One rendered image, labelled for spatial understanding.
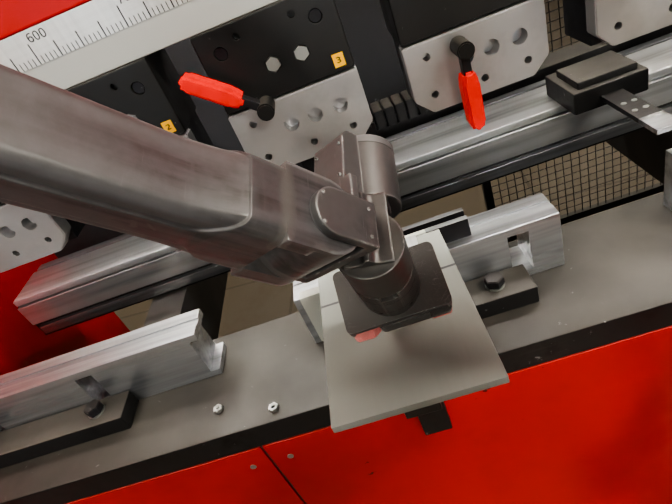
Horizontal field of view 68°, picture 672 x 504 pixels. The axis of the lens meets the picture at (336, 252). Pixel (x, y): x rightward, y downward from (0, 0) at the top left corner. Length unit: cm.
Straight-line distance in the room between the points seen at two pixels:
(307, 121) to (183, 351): 42
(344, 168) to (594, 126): 70
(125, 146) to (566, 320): 59
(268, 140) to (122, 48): 17
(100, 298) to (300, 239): 85
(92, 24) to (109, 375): 52
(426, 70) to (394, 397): 34
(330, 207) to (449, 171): 64
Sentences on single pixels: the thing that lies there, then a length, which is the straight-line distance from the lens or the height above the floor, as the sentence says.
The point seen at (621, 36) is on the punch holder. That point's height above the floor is 118.
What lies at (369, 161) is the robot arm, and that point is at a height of 123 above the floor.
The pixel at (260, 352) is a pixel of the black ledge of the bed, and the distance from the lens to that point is 83.
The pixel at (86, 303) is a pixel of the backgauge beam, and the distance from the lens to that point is 114.
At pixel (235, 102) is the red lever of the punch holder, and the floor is 128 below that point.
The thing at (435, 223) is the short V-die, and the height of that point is 99.
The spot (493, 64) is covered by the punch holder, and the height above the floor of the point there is 120.
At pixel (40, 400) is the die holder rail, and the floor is 94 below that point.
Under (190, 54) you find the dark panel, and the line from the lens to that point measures 113.
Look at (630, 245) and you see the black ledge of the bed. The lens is 83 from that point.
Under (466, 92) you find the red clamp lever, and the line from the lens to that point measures 56.
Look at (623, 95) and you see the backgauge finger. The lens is 93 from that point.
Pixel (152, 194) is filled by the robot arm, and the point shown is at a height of 132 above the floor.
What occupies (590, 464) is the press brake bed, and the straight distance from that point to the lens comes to 98.
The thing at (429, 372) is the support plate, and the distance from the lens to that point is 53.
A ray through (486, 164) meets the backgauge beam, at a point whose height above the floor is 92.
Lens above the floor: 141
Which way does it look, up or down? 34 degrees down
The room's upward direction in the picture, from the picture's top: 24 degrees counter-clockwise
